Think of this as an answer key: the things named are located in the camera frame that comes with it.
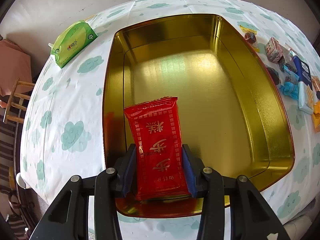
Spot red snack cake packet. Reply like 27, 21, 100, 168
124, 97, 189, 200

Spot small blue candy packet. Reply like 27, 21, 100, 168
280, 74, 299, 101

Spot blue soda crackers packet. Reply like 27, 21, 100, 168
292, 52, 313, 115

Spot clear bag orange peanuts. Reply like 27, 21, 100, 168
311, 75, 320, 100

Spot grey dark snack packet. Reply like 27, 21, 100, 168
278, 45, 297, 73

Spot cloud pattern tablecloth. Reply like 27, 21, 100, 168
21, 0, 319, 239

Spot wooden stool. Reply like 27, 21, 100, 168
3, 78, 35, 124

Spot orange snack packet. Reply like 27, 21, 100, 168
312, 101, 320, 133

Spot pink cloth covered furniture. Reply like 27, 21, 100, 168
0, 39, 32, 97

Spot pink white candy packet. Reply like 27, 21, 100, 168
265, 37, 283, 63

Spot green tissue pack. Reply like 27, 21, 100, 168
50, 20, 98, 68

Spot yellow wrapped candy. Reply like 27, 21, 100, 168
239, 25, 260, 53

